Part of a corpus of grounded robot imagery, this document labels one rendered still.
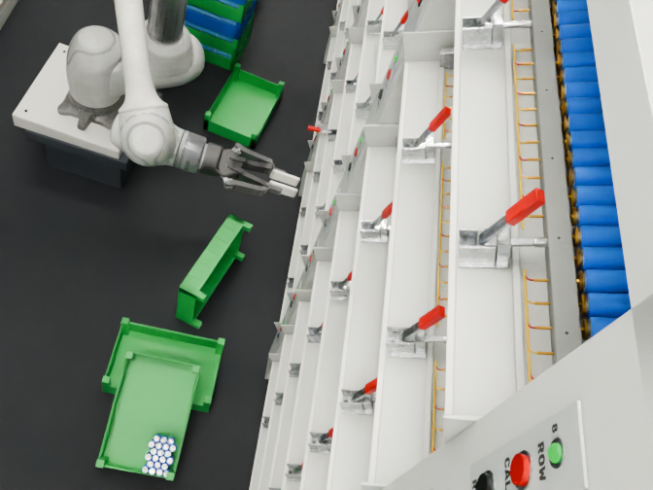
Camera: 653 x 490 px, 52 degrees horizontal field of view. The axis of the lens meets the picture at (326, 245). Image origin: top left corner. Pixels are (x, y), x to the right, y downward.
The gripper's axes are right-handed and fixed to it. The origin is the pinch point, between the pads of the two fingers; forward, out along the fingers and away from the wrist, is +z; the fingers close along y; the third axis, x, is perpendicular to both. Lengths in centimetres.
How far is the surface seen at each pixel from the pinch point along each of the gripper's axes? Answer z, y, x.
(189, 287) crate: -12.3, 11.1, -44.1
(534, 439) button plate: -3, 89, 99
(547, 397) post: -3, 87, 100
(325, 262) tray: 10.0, 25.6, 11.4
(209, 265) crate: -8.6, 3.0, -43.6
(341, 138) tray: 9.5, -9.9, 11.1
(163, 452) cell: -7, 54, -55
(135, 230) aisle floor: -32, -15, -67
